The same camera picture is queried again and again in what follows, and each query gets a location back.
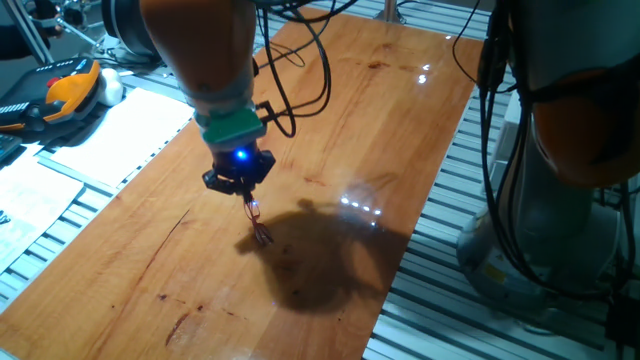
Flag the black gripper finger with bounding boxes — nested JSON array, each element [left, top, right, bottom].
[[202, 168, 250, 202], [247, 149, 277, 204]]

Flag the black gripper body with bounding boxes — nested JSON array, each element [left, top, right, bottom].
[[212, 141, 266, 177]]

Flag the red-framed glasses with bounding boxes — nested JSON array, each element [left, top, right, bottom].
[[243, 192, 275, 247]]

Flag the forearm in dark sleeve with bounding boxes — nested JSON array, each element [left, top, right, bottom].
[[0, 23, 51, 61]]

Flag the white printed paper sheet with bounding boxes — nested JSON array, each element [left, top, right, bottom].
[[49, 87, 196, 189], [0, 154, 85, 275]]

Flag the glossy wooden board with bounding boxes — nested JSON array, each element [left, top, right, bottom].
[[0, 5, 485, 360]]

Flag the white computer mouse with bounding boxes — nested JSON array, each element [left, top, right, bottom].
[[97, 67, 125, 107]]

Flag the orange and black teach pendant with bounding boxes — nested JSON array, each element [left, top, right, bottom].
[[0, 56, 104, 134]]

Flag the black filament spool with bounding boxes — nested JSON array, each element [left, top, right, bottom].
[[101, 0, 164, 57]]

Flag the black keyboard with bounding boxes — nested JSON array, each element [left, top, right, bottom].
[[0, 133, 24, 164]]

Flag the grey diagonal bar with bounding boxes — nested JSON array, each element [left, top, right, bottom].
[[2, 0, 54, 66]]

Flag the aluminium frame post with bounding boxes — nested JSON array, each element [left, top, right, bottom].
[[373, 0, 407, 25]]

